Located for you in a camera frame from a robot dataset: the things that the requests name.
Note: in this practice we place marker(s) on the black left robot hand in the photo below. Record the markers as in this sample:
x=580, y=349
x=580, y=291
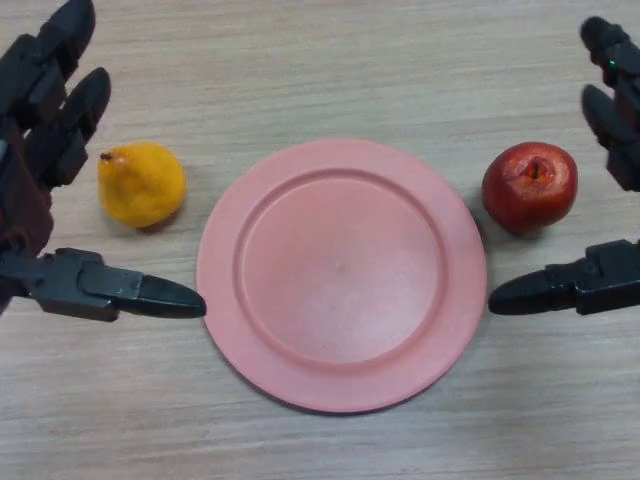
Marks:
x=30, y=165

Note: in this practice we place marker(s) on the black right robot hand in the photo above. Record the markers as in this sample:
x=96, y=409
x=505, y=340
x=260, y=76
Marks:
x=607, y=280

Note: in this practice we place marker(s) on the red apple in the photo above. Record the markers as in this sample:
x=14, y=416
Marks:
x=530, y=187

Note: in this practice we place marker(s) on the pink round plate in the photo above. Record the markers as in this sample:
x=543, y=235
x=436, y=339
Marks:
x=345, y=280

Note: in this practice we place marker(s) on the yellow pear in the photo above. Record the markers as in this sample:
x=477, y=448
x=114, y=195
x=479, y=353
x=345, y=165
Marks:
x=142, y=187

